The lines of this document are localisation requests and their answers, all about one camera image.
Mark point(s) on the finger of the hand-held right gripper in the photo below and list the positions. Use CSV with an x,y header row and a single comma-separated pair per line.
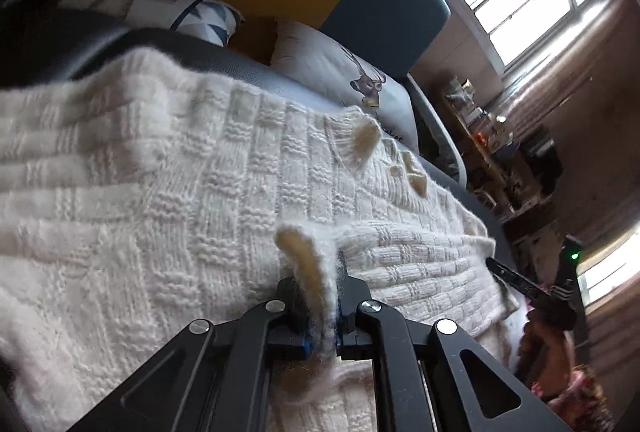
x,y
515,279

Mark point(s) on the patterned curtain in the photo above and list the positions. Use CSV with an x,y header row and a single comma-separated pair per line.
x,y
590,62

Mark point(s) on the grey deer print pillow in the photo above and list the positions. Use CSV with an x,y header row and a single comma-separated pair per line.
x,y
325,62

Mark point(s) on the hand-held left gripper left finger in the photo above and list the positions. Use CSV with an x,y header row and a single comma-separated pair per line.
x,y
287,312

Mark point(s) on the black monitor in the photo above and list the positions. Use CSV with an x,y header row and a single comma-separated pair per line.
x,y
542,157

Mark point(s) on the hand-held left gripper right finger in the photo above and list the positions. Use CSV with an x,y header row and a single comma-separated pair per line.
x,y
352,312

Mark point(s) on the person's right forearm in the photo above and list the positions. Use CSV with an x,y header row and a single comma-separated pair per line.
x,y
580,397

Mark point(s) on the cluttered wooden side shelf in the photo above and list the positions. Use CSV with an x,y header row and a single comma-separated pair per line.
x,y
492,162

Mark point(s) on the black leather padded bench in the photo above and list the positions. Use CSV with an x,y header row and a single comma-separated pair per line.
x,y
240,67

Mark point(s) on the white geometric print pillow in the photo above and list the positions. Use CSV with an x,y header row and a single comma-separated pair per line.
x,y
165,7

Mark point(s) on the cream knitted sweater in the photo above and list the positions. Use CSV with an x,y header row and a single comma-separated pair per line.
x,y
175,192

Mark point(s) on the person's right hand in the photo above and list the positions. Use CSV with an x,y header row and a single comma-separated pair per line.
x,y
545,352

